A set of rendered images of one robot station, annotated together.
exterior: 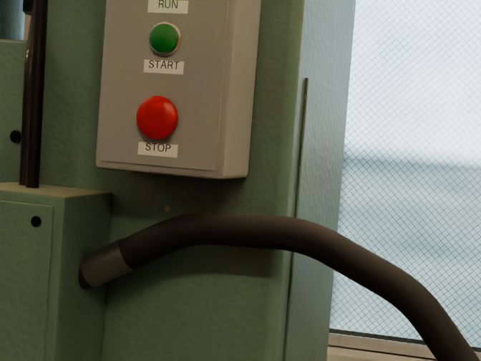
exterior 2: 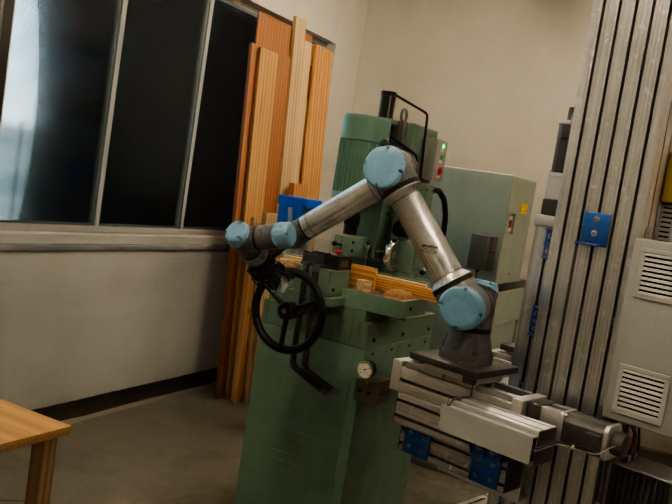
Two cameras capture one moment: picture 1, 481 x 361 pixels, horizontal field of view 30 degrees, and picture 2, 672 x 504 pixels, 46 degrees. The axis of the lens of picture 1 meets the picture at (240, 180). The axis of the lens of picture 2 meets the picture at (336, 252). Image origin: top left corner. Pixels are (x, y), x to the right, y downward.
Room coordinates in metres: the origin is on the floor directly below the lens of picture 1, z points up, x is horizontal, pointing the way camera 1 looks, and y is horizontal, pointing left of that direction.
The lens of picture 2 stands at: (0.31, 3.16, 1.25)
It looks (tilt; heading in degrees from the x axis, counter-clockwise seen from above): 5 degrees down; 282
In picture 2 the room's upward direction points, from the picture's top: 9 degrees clockwise
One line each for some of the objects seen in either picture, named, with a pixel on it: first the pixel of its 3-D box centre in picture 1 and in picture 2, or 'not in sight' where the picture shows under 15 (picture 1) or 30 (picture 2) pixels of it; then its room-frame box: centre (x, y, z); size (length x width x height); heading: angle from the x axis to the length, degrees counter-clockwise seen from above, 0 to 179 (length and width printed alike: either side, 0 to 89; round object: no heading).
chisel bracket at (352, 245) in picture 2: not in sight; (350, 247); (0.88, 0.30, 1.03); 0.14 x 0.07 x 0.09; 73
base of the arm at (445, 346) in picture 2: not in sight; (468, 341); (0.38, 0.92, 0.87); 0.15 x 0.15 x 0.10
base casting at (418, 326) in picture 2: not in sight; (352, 317); (0.85, 0.20, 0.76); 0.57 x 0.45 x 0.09; 73
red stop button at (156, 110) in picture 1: (157, 117); not in sight; (0.63, 0.06, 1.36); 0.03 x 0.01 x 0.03; 73
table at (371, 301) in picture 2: not in sight; (332, 291); (0.90, 0.42, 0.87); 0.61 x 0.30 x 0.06; 163
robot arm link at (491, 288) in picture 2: not in sight; (474, 301); (0.39, 0.93, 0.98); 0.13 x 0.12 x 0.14; 82
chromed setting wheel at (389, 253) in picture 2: not in sight; (392, 255); (0.73, 0.23, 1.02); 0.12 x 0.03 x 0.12; 73
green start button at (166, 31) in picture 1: (163, 38); not in sight; (0.63, 0.06, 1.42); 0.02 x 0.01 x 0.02; 73
